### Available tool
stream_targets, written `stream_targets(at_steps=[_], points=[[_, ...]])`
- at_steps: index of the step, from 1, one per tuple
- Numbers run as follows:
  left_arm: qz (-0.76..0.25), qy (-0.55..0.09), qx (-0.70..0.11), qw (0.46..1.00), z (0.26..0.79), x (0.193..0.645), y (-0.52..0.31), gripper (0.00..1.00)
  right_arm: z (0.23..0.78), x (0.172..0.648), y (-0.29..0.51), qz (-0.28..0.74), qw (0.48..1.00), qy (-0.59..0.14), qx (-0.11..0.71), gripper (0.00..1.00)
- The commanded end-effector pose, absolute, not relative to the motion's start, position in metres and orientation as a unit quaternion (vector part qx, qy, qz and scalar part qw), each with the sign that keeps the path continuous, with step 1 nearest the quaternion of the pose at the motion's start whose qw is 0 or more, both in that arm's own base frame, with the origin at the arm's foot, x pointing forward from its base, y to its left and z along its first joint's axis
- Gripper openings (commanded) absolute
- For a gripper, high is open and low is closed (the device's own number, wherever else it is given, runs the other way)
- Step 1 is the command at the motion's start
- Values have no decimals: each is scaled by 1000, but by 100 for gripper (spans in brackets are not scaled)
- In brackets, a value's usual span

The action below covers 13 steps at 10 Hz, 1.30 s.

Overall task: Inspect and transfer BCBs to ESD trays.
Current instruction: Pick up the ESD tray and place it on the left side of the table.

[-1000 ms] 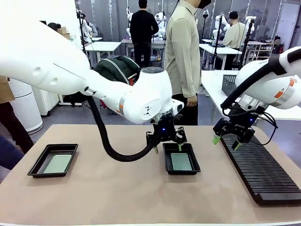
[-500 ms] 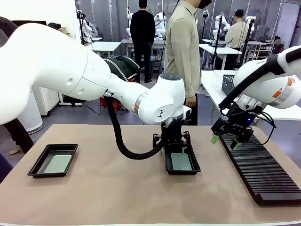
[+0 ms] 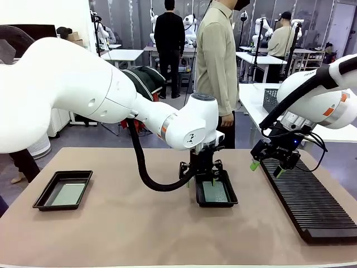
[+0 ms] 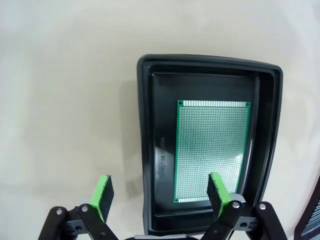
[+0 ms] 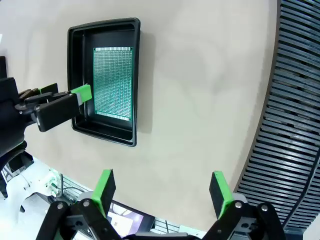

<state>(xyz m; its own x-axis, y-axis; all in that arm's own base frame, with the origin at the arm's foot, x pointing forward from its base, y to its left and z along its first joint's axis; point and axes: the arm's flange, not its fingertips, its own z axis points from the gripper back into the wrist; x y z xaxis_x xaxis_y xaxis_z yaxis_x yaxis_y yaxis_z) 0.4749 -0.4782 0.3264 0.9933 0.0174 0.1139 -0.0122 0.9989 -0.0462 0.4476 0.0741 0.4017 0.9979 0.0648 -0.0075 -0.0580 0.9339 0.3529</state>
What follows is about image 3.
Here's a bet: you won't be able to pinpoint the black left arm hose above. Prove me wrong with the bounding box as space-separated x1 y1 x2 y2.
0 25 196 193

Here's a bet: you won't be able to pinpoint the green circuit board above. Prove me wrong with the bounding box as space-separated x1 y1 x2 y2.
51 183 86 207
201 181 229 203

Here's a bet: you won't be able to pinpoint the black computer monitor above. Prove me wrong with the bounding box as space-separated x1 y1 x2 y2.
9 24 58 40

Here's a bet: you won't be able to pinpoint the person's right hand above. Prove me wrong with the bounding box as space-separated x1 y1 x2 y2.
220 111 235 128

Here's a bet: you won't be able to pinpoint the white long background desk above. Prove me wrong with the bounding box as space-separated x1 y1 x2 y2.
235 51 288 84

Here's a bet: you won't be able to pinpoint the black tripod stand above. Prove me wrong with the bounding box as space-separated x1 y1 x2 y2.
249 18 265 82
284 22 304 82

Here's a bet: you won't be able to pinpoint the grey mesh basket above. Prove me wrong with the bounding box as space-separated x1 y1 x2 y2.
263 88 281 108

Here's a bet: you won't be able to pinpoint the white rounded table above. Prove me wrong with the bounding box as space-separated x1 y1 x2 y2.
238 83 357 143

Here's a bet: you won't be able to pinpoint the white air purifier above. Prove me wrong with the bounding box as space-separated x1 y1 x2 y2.
27 132 52 160

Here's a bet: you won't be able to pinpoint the person in black clothes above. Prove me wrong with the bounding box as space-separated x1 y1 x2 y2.
153 0 186 99

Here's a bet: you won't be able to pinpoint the black slotted board rack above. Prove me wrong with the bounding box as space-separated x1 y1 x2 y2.
257 156 357 244

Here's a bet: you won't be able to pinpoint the white cabinet wooden top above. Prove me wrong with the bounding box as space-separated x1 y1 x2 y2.
46 107 72 138

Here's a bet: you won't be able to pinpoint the person in dark trousers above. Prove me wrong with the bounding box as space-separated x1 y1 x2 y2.
8 150 41 184

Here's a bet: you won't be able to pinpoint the person in beige shirt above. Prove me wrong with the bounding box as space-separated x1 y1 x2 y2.
196 0 251 149

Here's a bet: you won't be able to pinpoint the dark green jacket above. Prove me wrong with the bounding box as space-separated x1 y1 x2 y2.
122 66 167 102

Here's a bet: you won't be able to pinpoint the black bag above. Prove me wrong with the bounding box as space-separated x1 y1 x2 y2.
56 27 73 40

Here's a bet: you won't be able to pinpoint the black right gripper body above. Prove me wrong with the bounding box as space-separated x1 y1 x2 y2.
257 125 304 162

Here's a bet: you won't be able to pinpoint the grey step stool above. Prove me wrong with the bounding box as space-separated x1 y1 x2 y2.
178 71 194 94

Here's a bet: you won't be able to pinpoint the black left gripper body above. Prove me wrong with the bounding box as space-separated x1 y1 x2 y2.
190 141 218 176

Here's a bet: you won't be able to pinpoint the person's right forearm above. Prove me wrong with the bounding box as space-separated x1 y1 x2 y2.
216 78 234 115

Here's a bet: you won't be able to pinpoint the wooden storage shelf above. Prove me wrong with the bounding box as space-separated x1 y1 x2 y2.
302 49 326 71

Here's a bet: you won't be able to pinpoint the black hanging cable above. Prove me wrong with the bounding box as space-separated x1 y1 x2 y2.
182 50 199 107

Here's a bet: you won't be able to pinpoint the person with black cap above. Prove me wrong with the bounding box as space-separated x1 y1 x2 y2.
268 11 292 84

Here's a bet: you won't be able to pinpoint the black ESD tray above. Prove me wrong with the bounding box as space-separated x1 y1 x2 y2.
194 169 239 208
32 170 94 212

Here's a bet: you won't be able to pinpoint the black arm hose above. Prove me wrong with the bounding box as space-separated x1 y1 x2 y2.
0 25 196 193
259 55 357 130

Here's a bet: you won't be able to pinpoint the thin black wrist cables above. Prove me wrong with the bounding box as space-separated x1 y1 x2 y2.
300 130 329 173

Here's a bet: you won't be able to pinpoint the black right arm hose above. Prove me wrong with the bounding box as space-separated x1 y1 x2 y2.
259 55 357 130

